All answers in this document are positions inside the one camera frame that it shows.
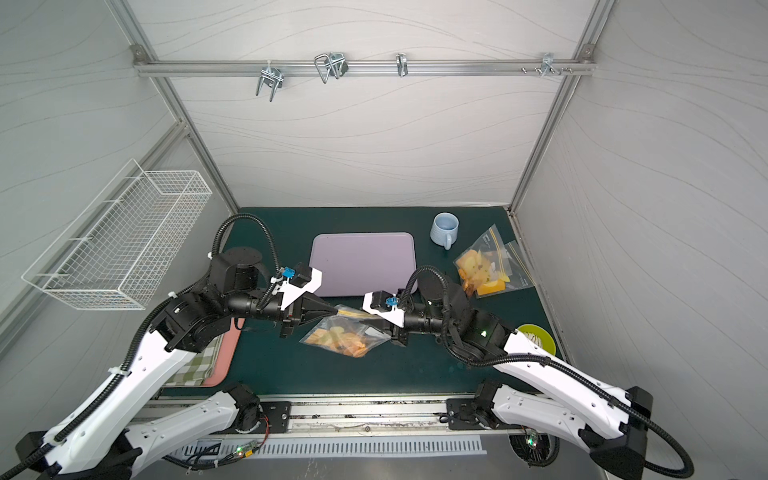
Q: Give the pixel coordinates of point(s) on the clear resealable bag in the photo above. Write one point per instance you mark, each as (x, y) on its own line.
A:
(518, 273)

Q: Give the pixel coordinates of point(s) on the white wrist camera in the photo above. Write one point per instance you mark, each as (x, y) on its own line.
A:
(385, 306)
(291, 283)

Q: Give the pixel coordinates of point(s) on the metal hook clamp left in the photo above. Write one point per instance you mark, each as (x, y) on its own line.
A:
(271, 79)

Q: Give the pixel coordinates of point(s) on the metal hook clamp small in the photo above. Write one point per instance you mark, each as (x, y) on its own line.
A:
(401, 65)

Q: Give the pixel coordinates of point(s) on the resealable bag table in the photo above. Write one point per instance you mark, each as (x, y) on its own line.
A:
(485, 269)

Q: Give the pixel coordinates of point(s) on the green bowl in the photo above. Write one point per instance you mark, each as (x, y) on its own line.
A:
(541, 337)

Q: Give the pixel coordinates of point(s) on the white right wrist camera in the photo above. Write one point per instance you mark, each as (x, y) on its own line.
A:
(385, 306)

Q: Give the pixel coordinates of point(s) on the aluminium cross rail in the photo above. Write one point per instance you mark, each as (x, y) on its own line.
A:
(357, 68)

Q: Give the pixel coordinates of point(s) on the resealable bag with duck print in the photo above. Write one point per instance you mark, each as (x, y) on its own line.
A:
(346, 333)

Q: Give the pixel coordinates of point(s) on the pink tray with checked cloth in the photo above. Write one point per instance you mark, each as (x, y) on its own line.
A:
(210, 367)

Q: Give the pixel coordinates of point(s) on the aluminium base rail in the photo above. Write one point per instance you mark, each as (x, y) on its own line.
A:
(365, 415)

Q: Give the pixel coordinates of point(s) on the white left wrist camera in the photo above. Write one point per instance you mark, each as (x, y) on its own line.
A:
(291, 283)

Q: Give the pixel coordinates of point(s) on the metal hook clamp right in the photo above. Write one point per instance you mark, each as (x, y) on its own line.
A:
(547, 67)

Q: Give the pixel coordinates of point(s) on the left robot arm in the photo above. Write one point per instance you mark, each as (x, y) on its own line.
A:
(97, 441)

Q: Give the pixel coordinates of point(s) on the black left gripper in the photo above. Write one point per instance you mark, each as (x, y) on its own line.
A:
(289, 315)

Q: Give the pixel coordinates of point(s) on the lilac plastic tray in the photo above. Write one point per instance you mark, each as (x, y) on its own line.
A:
(353, 264)

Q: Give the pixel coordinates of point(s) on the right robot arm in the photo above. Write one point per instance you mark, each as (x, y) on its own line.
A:
(614, 426)

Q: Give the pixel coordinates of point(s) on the metal hook clamp middle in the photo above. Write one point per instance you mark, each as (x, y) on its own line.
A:
(331, 65)

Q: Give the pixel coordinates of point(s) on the white wire basket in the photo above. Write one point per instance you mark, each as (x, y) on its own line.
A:
(115, 253)

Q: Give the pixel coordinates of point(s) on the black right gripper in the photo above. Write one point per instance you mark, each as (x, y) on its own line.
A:
(399, 330)

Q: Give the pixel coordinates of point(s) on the light blue ceramic mug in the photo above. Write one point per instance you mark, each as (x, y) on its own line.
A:
(444, 230)

